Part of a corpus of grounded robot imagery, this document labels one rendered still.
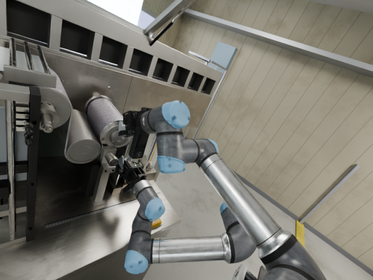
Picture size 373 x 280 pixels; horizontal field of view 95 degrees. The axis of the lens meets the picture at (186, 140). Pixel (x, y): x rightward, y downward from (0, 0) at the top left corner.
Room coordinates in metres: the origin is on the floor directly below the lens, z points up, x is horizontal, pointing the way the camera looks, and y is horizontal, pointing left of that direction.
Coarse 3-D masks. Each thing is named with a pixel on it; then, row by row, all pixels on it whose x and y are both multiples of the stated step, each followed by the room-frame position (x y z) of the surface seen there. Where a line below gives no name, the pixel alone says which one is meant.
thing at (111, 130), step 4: (124, 124) 0.63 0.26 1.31; (112, 128) 0.59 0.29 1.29; (116, 128) 0.60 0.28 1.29; (108, 132) 0.58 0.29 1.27; (112, 132) 0.60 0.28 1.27; (108, 136) 0.59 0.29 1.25; (108, 140) 0.59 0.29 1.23; (128, 140) 0.66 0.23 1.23; (108, 144) 0.59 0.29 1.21; (112, 144) 0.61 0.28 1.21; (124, 144) 0.65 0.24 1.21
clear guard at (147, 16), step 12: (84, 0) 0.77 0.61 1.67; (96, 0) 0.78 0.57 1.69; (108, 0) 0.79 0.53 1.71; (120, 0) 0.80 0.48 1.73; (132, 0) 0.81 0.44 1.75; (144, 0) 0.82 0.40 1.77; (156, 0) 0.83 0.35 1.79; (168, 0) 0.84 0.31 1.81; (108, 12) 0.84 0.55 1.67; (120, 12) 0.85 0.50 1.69; (132, 12) 0.86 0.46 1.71; (144, 12) 0.87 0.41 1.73; (156, 12) 0.89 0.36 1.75; (132, 24) 0.93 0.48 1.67; (144, 24) 0.94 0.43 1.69
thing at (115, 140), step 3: (117, 129) 0.61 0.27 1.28; (114, 132) 0.60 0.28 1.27; (117, 132) 0.60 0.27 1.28; (111, 135) 0.59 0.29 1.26; (114, 135) 0.59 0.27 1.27; (117, 135) 0.60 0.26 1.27; (111, 138) 0.59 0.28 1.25; (114, 138) 0.60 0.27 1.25; (117, 138) 0.61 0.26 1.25; (120, 138) 0.61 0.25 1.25; (126, 138) 0.63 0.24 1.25; (111, 141) 0.59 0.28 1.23; (114, 141) 0.60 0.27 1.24; (117, 141) 0.61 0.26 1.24; (120, 141) 0.62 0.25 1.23; (123, 141) 0.63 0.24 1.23; (126, 141) 0.64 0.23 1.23; (114, 144) 0.60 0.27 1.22; (117, 144) 0.61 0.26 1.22; (120, 144) 0.62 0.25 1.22
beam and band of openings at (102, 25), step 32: (0, 0) 0.57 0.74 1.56; (32, 0) 0.63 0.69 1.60; (64, 0) 0.70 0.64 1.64; (0, 32) 0.57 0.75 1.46; (32, 32) 0.68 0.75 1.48; (64, 32) 0.76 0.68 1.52; (96, 32) 0.80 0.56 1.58; (128, 32) 0.90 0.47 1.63; (96, 64) 0.81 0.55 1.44; (128, 64) 0.93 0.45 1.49; (160, 64) 1.16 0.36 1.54; (192, 64) 1.26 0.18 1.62
